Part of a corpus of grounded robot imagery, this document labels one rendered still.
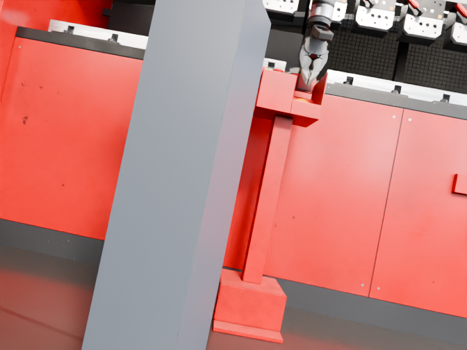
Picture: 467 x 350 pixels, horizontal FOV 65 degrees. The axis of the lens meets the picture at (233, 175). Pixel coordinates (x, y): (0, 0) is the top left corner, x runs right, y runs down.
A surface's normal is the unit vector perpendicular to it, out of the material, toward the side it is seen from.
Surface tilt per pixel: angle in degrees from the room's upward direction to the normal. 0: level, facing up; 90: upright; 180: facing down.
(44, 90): 90
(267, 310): 90
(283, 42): 90
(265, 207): 90
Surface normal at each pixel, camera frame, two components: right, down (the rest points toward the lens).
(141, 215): -0.29, -0.09
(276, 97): 0.05, -0.03
